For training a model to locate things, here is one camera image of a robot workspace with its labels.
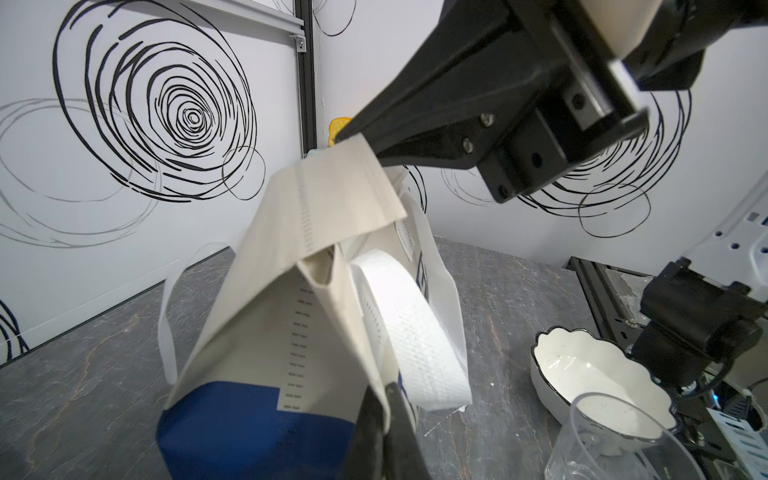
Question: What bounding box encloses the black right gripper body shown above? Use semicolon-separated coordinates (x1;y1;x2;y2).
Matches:
478;1;648;203

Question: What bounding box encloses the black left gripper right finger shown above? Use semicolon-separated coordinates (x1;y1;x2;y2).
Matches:
383;383;431;480

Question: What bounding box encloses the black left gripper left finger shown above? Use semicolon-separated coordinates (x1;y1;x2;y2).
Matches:
338;387;389;480

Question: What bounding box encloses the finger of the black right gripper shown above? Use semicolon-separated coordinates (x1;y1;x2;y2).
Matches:
336;1;568;169

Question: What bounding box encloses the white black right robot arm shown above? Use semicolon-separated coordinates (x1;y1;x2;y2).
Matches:
338;1;767;388

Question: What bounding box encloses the left yellow toast slice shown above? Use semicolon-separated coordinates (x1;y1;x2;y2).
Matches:
327;117;351;147

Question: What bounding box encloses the white scalloped plate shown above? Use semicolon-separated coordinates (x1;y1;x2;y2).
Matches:
530;326;679;432

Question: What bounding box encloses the clear plastic cup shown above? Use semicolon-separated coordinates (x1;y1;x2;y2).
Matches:
544;392;704;480

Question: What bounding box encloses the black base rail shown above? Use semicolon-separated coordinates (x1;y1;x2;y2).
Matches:
566;256;653;355

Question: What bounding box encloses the white slotted cable duct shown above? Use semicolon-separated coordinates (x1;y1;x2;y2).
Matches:
707;408;768;480

